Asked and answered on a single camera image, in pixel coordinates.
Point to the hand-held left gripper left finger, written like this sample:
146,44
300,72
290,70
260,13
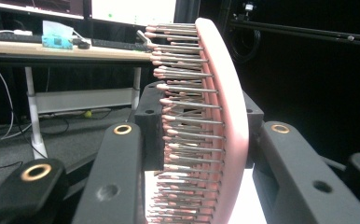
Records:
151,137

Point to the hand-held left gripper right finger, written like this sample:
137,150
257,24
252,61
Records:
255,119

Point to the pink hairbrush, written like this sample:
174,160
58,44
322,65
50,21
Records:
232,109

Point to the small yellow ball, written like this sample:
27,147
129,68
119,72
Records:
88,114

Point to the black keyboard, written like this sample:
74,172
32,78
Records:
16,38
119,45

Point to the wooden desk with white legs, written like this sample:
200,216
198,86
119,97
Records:
75,53

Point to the black computer mouse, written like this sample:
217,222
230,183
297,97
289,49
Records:
84,45

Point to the monitor with white screen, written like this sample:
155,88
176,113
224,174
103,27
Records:
131,11

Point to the teal tissue box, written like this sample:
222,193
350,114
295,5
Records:
57,39

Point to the monitor with dark screen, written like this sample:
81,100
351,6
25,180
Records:
29,4

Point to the black metal rail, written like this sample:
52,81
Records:
308,32

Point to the small camera on rail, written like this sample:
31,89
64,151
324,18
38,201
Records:
249,6

